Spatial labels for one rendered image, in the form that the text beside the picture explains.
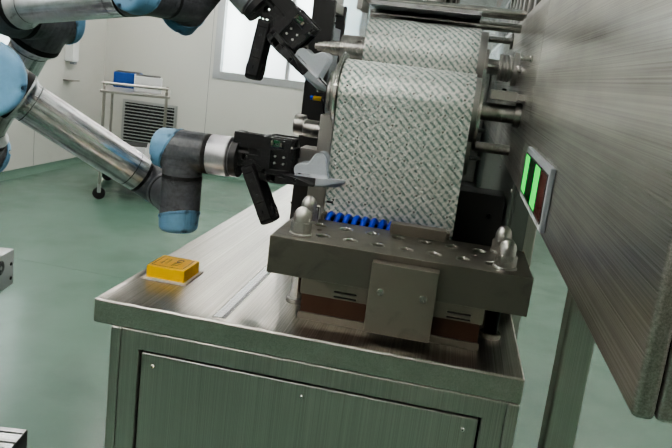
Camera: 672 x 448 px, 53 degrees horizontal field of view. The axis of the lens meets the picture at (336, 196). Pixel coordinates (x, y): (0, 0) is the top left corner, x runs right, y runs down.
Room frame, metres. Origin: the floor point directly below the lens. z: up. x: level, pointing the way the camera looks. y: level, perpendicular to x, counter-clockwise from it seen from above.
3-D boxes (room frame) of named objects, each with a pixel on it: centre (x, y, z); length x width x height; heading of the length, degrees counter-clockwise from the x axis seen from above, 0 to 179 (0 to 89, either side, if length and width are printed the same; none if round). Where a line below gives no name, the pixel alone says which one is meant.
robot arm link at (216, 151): (1.23, 0.22, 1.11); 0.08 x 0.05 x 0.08; 171
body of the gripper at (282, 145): (1.22, 0.14, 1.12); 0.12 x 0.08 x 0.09; 81
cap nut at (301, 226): (1.04, 0.05, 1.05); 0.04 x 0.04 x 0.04
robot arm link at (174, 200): (1.26, 0.30, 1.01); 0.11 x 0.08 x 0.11; 32
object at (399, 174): (1.18, -0.10, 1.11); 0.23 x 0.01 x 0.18; 81
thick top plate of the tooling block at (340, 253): (1.06, -0.12, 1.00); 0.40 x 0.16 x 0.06; 81
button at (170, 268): (1.14, 0.27, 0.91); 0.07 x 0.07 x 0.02; 81
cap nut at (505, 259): (0.98, -0.27, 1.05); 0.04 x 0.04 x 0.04
